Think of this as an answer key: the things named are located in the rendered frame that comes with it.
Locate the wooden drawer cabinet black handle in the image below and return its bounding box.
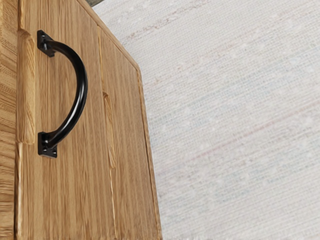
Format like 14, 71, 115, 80
0, 0, 163, 240

